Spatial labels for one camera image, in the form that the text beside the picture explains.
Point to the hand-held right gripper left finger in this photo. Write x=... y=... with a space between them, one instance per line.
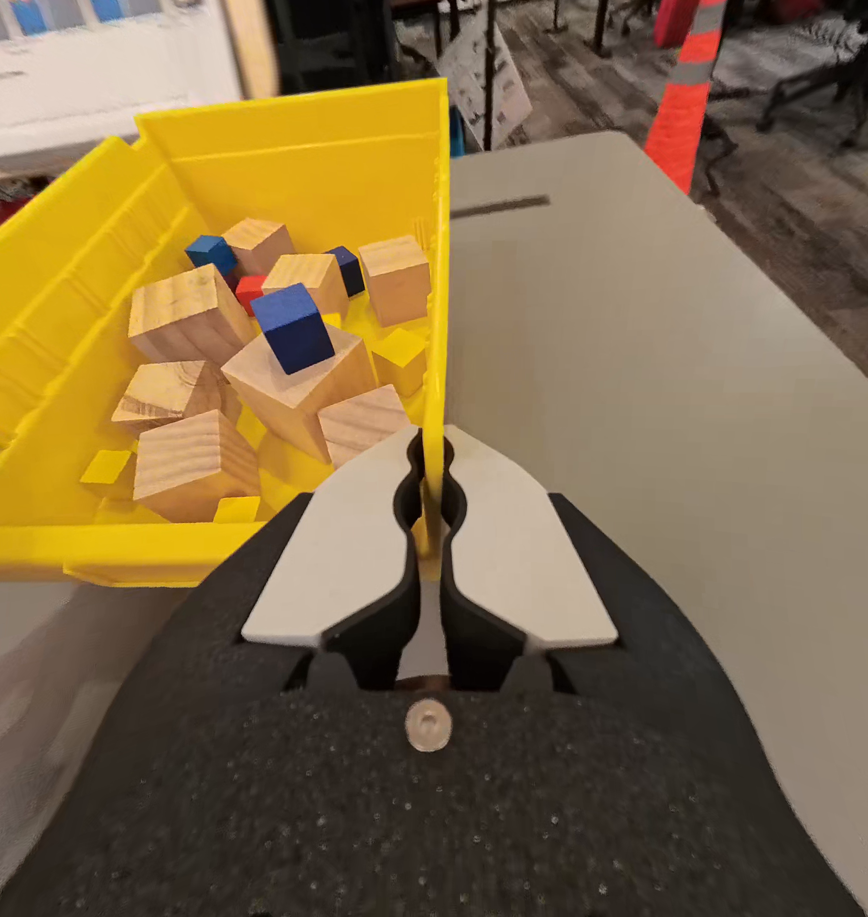
x=333 y=566

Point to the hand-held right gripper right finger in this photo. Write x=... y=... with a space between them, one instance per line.
x=527 y=566

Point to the pile of wooden cubes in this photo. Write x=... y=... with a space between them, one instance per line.
x=290 y=387

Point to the yellow plastic bin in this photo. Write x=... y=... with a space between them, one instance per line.
x=297 y=157

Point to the printed paper on black stand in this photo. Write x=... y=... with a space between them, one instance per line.
x=498 y=93

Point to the orange traffic cone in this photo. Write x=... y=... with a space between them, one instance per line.
x=681 y=114

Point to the wooden sign board on stand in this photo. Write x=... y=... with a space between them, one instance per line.
x=82 y=79

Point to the black office chair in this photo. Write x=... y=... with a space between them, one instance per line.
x=835 y=71

